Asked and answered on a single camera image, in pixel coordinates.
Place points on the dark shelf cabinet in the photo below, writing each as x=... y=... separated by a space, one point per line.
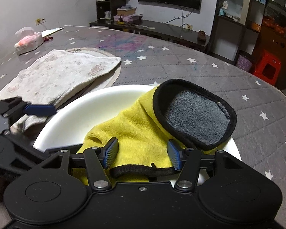
x=235 y=28

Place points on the yellow cleaning cloth black trim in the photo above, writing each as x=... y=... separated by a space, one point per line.
x=175 y=110

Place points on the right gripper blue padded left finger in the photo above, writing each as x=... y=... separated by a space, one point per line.
x=108 y=153

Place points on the red wooden cabinet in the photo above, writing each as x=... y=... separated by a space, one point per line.
x=272 y=36

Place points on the white floral cloth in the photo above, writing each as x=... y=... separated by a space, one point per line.
x=57 y=76

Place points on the grey star pattern table mat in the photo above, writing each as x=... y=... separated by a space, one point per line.
x=260 y=134

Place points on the dark low tv console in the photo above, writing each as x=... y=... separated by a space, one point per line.
x=159 y=30

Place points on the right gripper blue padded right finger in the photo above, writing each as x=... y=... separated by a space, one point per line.
x=176 y=154

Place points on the red plastic stool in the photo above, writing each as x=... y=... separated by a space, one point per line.
x=268 y=67

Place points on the white paper sheet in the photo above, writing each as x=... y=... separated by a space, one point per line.
x=46 y=33

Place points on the tissue pack in plastic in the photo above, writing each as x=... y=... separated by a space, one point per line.
x=28 y=40

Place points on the white bowl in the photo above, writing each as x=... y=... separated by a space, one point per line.
x=72 y=123

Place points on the stacked boxes on console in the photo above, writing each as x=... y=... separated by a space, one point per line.
x=127 y=14

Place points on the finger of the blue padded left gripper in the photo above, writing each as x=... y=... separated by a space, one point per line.
x=40 y=110

